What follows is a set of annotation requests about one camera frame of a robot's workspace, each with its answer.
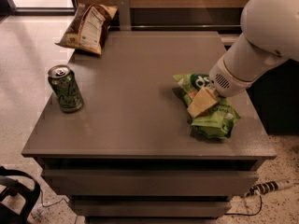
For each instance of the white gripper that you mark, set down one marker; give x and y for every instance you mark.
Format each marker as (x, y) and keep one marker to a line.
(226, 80)

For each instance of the green rice chip bag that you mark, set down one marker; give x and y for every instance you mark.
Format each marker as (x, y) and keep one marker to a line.
(219, 120)

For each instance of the brown chip bag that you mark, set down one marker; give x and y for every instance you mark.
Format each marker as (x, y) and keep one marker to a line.
(88, 29)

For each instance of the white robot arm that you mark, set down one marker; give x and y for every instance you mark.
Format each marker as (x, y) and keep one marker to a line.
(269, 38)

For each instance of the white power strip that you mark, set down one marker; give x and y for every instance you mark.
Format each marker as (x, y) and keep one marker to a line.
(270, 186)

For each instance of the green soda can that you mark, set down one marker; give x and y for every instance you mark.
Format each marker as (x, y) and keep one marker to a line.
(63, 83)

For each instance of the black chair part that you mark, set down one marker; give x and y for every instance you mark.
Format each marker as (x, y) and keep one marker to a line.
(12, 187)

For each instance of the left metal wall bracket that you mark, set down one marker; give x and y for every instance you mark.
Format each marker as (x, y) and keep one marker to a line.
(124, 15)

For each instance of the grey drawer cabinet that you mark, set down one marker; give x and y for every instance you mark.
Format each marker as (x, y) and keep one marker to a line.
(129, 155)

